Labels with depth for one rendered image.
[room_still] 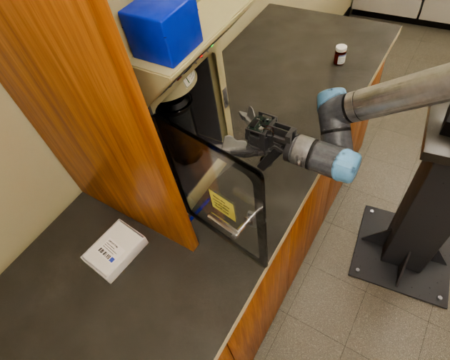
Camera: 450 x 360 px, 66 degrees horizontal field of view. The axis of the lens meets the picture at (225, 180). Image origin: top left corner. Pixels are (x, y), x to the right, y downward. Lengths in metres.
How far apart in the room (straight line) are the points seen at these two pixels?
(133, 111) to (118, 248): 0.55
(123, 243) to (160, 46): 0.63
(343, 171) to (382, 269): 1.35
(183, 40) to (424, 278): 1.80
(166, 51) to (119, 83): 0.10
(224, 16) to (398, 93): 0.40
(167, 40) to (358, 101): 0.46
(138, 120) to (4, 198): 0.65
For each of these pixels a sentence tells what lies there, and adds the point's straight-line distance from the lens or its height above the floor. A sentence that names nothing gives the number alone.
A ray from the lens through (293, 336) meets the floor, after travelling 1.92.
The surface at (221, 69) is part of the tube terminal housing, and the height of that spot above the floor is 1.30.
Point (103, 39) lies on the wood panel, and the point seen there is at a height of 1.62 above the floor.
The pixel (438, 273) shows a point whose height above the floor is 0.01.
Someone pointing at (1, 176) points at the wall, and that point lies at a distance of 1.17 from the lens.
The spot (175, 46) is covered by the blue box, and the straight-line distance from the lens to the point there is 0.65.
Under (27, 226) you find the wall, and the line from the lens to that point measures 1.30.
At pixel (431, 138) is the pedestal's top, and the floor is 0.94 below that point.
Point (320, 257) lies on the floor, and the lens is 2.08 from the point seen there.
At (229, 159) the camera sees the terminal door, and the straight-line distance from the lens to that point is 0.64.
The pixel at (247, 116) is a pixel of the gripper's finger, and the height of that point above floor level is 1.23.
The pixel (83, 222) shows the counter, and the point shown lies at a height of 0.94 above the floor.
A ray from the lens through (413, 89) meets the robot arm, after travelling 0.83.
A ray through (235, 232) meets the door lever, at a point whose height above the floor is 1.21.
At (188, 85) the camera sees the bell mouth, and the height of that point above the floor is 1.33.
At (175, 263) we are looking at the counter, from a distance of 1.05.
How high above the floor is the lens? 1.87
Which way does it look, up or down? 52 degrees down
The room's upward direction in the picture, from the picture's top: 11 degrees counter-clockwise
